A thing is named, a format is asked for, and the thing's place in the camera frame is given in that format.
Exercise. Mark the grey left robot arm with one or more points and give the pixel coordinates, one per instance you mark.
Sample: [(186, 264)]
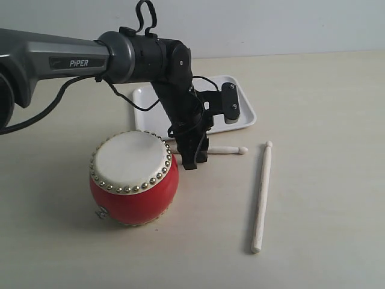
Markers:
[(116, 57)]

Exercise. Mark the red small drum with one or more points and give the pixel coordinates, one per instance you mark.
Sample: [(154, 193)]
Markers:
[(133, 177)]

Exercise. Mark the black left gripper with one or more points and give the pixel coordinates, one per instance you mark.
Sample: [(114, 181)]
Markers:
[(187, 114)]

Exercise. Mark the long wooden drumstick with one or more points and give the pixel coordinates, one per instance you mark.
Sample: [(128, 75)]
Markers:
[(256, 244)]

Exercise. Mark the short wooden drumstick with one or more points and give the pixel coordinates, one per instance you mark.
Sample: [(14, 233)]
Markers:
[(241, 150)]

